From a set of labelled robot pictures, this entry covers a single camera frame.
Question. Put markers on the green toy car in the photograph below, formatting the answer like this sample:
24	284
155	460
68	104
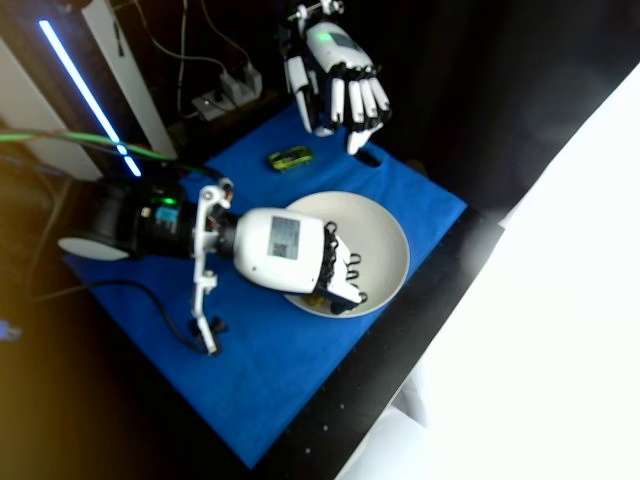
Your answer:
291	158

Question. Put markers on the yellow toy car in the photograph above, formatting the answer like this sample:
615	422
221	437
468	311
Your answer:
315	300

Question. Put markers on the white power strip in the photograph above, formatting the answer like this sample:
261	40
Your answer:
235	87

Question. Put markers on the blue light strip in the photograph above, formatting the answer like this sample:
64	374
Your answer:
85	92

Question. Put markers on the white round plate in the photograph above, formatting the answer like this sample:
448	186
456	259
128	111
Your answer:
375	235

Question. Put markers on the white post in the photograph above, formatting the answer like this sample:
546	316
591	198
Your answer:
130	80

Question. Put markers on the blue cloth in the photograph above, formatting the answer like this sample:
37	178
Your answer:
260	360

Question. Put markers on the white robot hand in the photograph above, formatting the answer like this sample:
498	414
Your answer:
330	50
280	245

